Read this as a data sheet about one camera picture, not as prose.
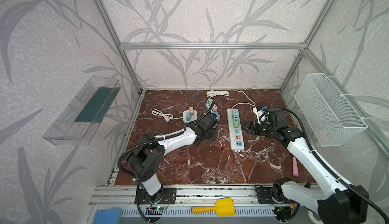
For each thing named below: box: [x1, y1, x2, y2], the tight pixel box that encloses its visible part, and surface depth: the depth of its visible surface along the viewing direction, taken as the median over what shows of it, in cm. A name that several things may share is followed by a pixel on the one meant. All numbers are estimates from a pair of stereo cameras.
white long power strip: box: [226, 108, 245, 153], surface depth 93 cm
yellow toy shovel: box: [191, 197, 236, 217], surface depth 72 cm
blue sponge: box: [92, 207, 123, 224], surface depth 69 cm
